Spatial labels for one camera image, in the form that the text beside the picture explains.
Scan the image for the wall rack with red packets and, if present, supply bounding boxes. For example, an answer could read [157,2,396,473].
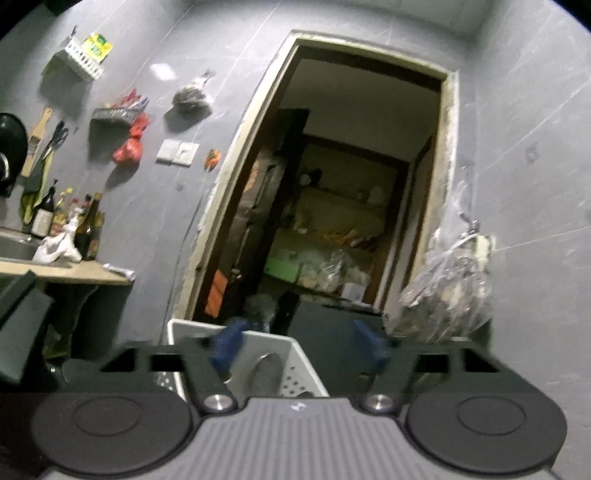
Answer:
[91,90,149,125]

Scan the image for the grey cabinet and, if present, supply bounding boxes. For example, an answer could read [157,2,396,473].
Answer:
[286,295,385,365]

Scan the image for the clear plastic bag with contents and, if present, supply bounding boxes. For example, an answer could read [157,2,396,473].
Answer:
[383,182,498,346]

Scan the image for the clear food bags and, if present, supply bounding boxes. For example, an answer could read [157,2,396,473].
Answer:
[298,249,372,296]

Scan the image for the brown door sunflower print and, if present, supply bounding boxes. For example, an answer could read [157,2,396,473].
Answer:
[231,108,310,319]

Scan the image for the orange bag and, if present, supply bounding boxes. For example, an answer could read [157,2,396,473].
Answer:
[206,270,228,319]

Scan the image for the dark plastic bag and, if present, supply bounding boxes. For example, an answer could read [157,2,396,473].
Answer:
[242,294,279,330]

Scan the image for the white cloth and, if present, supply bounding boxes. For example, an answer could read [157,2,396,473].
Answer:
[31,230,83,265]

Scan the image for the metal sink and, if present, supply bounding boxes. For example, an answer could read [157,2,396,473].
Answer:
[0,231,38,264]

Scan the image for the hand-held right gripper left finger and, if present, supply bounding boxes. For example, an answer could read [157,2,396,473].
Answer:
[99,318,245,414]

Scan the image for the green cloth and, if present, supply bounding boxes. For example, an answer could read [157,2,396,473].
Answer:
[21,157,47,222]

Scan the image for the white wall rack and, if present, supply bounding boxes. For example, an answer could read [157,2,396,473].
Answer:
[53,39,105,81]

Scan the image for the black scissors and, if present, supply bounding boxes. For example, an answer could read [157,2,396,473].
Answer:
[44,121,69,162]

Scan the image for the black wok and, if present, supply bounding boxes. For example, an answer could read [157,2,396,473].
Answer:
[0,113,28,195]

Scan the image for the metal spoon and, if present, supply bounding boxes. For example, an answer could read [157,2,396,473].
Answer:
[249,352,284,398]

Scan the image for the wooden brush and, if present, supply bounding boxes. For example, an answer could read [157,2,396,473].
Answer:
[21,107,54,178]

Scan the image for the white wall switch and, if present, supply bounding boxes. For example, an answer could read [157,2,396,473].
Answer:
[156,139,201,166]

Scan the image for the green box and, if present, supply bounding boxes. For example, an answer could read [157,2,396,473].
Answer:
[264,248,302,283]

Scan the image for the wooden shelf unit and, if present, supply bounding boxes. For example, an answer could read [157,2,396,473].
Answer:
[263,134,411,305]

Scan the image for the white tube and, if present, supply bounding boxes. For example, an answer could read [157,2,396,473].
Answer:
[104,263,136,281]

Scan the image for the wooden counter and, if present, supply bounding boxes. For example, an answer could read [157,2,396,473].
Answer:
[0,258,134,287]

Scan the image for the red plastic bag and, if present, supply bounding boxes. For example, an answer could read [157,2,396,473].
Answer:
[113,115,151,165]

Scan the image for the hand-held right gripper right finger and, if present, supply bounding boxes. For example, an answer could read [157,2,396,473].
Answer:
[353,320,504,414]

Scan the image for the small grey plastic bag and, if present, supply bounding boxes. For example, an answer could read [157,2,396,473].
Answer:
[172,70,214,114]

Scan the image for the door frame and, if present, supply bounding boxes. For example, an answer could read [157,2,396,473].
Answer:
[178,30,460,324]

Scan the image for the row of condiment bottles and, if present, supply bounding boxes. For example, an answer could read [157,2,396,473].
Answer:
[21,179,105,261]

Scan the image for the grey perforated plastic basket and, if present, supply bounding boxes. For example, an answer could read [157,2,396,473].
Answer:
[166,318,331,398]

